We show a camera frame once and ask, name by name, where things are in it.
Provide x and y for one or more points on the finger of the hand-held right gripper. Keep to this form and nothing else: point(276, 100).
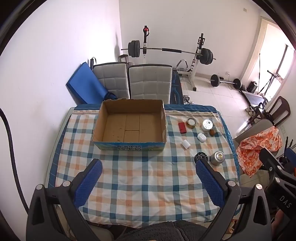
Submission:
point(290, 154)
point(269, 158)

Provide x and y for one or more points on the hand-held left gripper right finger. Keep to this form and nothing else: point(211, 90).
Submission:
point(209, 183)

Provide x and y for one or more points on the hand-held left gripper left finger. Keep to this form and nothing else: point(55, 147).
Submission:
point(89, 183)

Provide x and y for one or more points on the silver metal can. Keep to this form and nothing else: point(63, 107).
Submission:
point(217, 158)

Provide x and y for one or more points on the black round tin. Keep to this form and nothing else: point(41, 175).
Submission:
point(200, 156)

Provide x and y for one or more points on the small white cylinder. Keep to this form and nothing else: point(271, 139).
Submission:
point(185, 144)

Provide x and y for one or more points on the small white round case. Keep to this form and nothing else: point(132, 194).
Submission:
point(201, 137)

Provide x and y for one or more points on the red rectangular case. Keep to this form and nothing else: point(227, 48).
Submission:
point(182, 128)

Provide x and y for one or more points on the brown tape roll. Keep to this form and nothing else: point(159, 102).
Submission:
point(188, 122)

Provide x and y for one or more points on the cardboard box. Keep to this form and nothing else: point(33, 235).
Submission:
point(120, 126)

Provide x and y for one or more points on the person's right hand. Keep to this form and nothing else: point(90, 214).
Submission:
point(277, 221)

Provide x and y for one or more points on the orange patterned cloth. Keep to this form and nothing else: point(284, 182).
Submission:
point(256, 148)

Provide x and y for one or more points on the beige chair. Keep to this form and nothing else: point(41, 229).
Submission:
point(254, 128)

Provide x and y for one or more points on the dark brown chair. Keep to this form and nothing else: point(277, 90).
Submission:
point(281, 107)

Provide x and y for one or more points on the checked tablecloth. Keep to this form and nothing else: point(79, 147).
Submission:
point(138, 176)

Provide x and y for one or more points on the brown walnut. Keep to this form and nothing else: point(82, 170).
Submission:
point(212, 132)

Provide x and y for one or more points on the white shoes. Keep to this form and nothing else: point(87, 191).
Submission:
point(251, 110)

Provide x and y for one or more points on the black tripod stand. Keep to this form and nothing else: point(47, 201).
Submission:
point(269, 81)

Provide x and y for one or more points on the chrome dumbbell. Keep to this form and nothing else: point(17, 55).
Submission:
point(187, 99)

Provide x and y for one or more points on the short barbell with black plates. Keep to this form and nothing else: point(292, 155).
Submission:
point(215, 80)

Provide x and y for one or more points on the blue folded exercise mat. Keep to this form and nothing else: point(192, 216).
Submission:
point(84, 85)

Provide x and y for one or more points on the dark blue weight bench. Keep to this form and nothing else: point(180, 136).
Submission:
point(177, 88)

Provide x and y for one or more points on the grey padded chair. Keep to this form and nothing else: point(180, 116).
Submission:
point(150, 83)
point(111, 81)

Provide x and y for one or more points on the grey exercise machine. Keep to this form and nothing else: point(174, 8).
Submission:
point(182, 68)

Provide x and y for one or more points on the long barbell with black plates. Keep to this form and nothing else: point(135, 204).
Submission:
point(135, 48)

